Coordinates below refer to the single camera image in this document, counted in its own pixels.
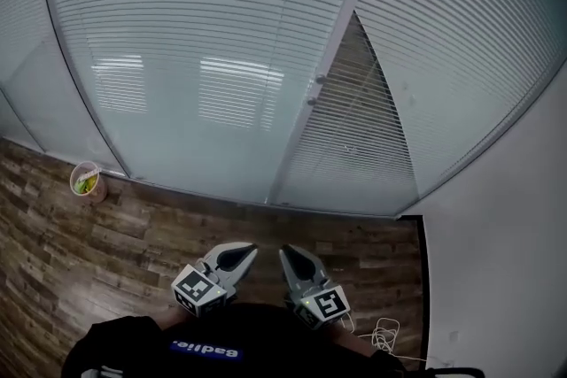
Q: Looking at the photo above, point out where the person's right forearm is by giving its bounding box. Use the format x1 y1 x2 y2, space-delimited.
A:
330 322 377 358

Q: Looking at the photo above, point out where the person's black shirt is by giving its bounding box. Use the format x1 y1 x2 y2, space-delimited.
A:
61 303 407 378

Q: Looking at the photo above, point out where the thick black hose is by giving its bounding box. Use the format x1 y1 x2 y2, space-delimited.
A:
424 366 486 378

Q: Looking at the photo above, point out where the thin white cable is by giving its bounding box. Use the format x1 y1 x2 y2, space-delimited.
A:
340 312 429 364

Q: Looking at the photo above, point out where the instant noodle cup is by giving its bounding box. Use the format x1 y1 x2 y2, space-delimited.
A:
69 161 109 204

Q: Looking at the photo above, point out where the person's left forearm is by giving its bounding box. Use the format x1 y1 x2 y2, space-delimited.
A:
159 307 187 328

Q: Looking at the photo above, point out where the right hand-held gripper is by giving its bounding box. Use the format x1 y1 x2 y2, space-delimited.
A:
278 244 351 331

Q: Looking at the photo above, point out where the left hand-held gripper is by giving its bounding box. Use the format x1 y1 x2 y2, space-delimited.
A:
171 241 259 318

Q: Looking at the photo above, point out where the black baseboard strip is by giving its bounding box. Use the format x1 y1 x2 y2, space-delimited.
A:
396 214 431 359

